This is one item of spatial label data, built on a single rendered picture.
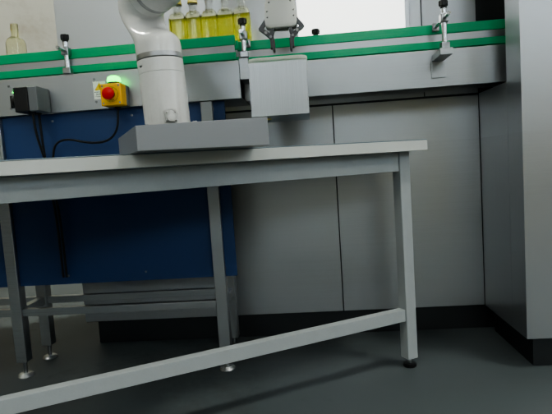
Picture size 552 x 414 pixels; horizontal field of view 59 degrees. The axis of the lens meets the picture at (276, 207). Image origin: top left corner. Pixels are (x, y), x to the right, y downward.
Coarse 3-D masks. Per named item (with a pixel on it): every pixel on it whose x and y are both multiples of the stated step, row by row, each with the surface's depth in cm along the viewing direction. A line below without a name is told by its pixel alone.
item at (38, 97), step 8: (16, 88) 158; (24, 88) 158; (32, 88) 158; (40, 88) 160; (16, 96) 159; (24, 96) 158; (32, 96) 158; (40, 96) 160; (48, 96) 165; (16, 104) 159; (24, 104) 159; (32, 104) 158; (40, 104) 160; (48, 104) 165; (16, 112) 159; (24, 112) 160; (32, 112) 160; (40, 112) 162; (48, 112) 165
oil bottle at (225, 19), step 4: (224, 8) 172; (228, 8) 172; (220, 12) 172; (224, 12) 172; (228, 12) 172; (232, 12) 173; (220, 16) 172; (224, 16) 172; (228, 16) 172; (232, 16) 172; (220, 20) 172; (224, 20) 172; (228, 20) 172; (232, 20) 172; (220, 24) 172; (224, 24) 172; (228, 24) 172; (232, 24) 172; (220, 28) 172; (224, 28) 172; (228, 28) 172; (232, 28) 172; (220, 32) 172; (224, 32) 172; (228, 32) 172; (232, 32) 172
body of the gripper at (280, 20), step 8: (272, 0) 153; (280, 0) 153; (288, 0) 153; (264, 8) 154; (272, 8) 153; (280, 8) 153; (288, 8) 153; (264, 16) 154; (272, 16) 154; (280, 16) 153; (288, 16) 153; (296, 16) 154; (272, 24) 154; (280, 24) 154; (288, 24) 154; (296, 24) 154
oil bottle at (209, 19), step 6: (204, 12) 172; (210, 12) 172; (204, 18) 172; (210, 18) 172; (216, 18) 173; (204, 24) 173; (210, 24) 173; (216, 24) 173; (204, 30) 173; (210, 30) 173; (216, 30) 173; (204, 36) 173; (210, 36) 173
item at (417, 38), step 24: (456, 24) 165; (480, 24) 165; (504, 24) 164; (240, 48) 171; (264, 48) 171; (288, 48) 170; (312, 48) 170; (336, 48) 169; (360, 48) 168; (384, 48) 168; (408, 48) 167; (432, 48) 167
